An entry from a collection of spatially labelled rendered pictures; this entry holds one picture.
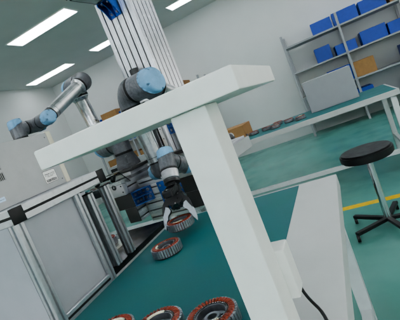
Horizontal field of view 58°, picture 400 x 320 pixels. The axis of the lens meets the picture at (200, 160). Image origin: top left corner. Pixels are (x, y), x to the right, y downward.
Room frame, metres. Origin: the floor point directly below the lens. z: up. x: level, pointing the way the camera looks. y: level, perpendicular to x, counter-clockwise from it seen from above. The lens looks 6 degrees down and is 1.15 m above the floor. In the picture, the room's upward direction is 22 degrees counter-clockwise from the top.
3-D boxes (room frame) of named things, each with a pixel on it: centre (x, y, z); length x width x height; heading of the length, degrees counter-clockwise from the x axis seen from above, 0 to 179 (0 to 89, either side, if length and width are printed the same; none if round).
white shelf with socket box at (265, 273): (0.71, 0.02, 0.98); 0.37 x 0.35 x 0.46; 67
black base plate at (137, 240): (1.58, 0.64, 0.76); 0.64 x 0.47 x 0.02; 67
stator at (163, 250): (1.26, 0.23, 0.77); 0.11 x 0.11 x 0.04
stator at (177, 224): (1.41, 0.16, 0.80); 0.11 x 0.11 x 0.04
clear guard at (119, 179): (1.53, 0.50, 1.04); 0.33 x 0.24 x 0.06; 157
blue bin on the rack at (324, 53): (6.90, -2.90, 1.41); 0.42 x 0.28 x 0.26; 159
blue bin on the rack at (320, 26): (6.86, -3.01, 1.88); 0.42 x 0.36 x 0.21; 158
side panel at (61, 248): (1.10, 0.49, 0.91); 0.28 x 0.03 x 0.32; 157
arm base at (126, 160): (2.27, 0.42, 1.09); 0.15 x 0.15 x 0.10
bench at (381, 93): (4.04, -1.04, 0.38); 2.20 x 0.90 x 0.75; 67
